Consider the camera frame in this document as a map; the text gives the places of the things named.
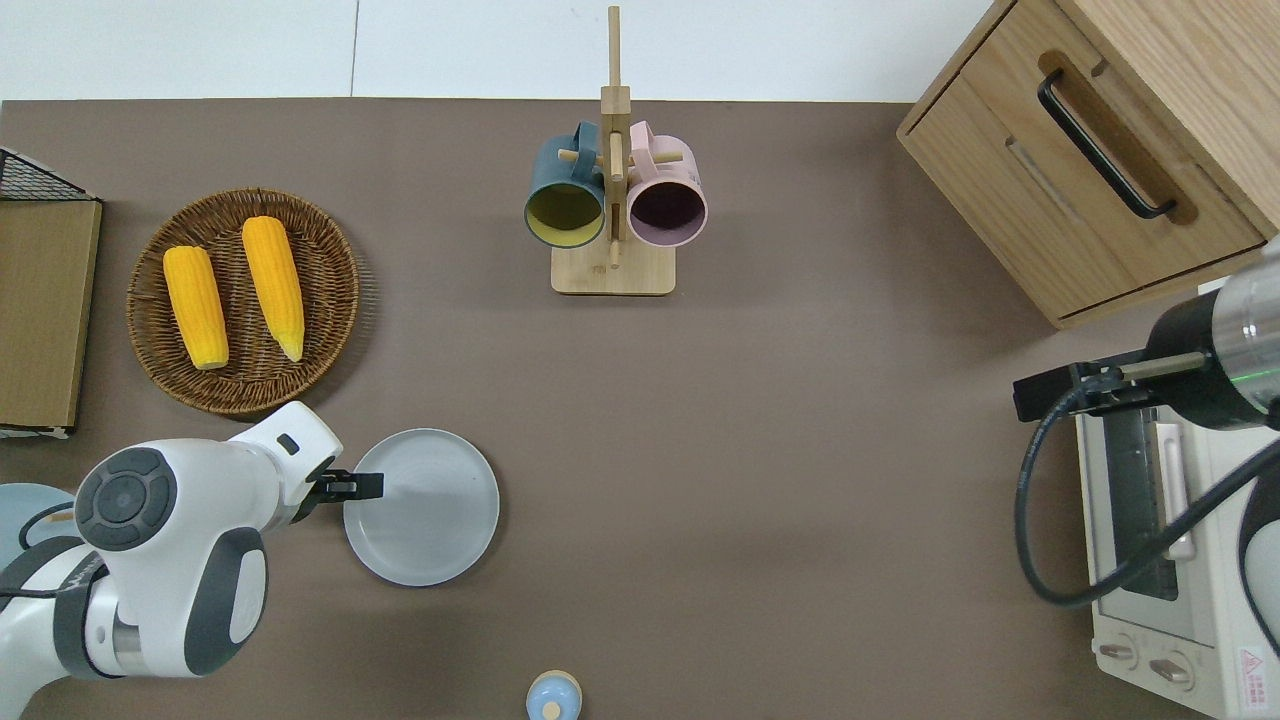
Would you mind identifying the pink mug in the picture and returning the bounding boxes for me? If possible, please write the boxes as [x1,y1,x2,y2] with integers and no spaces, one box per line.
[626,121,709,249]

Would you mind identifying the white toaster oven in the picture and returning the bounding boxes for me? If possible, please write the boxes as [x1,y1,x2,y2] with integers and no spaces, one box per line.
[1075,280,1280,720]

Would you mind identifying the wooden mug tree stand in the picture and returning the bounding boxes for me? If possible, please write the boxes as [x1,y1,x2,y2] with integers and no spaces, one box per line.
[551,5,678,296]

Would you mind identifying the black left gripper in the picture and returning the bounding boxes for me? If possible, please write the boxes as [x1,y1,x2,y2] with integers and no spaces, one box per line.
[296,465,384,523]

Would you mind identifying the short yellow corn cob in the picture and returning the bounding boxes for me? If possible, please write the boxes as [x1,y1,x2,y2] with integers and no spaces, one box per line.
[163,246,230,370]

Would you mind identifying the dark teal mug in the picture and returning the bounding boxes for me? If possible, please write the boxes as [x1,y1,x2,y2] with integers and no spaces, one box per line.
[524,121,608,250]

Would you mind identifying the wire grid shelf wooden top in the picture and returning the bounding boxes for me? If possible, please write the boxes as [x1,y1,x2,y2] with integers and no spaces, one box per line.
[0,147,103,439]

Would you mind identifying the wooden drawer cabinet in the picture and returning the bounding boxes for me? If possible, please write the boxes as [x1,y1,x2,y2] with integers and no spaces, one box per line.
[897,0,1280,331]

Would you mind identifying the long yellow corn cob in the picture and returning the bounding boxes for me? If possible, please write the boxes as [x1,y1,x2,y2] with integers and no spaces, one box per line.
[242,216,305,363]

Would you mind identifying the brown wicker basket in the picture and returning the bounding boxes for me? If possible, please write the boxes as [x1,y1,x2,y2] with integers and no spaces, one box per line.
[127,187,360,416]

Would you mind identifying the light blue plate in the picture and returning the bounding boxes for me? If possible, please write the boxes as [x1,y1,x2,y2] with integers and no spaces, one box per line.
[0,483,77,571]

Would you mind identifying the gray round plate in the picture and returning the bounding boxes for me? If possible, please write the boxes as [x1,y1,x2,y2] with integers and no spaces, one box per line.
[343,428,500,587]

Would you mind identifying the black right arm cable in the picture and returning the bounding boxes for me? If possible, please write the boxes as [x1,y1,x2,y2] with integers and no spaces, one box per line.
[1015,385,1280,608]

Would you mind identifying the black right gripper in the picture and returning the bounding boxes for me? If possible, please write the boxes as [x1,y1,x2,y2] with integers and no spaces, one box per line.
[1013,352,1151,423]

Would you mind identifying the black drawer handle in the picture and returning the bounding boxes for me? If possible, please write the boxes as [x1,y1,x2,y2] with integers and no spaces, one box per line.
[1037,68,1179,220]

